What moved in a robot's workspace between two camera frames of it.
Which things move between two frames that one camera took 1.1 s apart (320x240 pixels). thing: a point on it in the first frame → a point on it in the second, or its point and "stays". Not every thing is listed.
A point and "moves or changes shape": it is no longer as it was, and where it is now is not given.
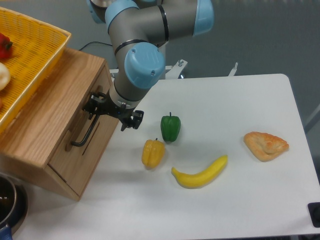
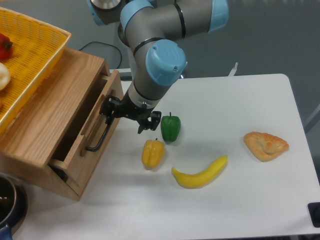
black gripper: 98,103 → 148,119
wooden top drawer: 86,141 moves or changes shape
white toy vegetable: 5,76 stays
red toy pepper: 6,47 stays
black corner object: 314,209 stays
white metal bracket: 232,73 stays
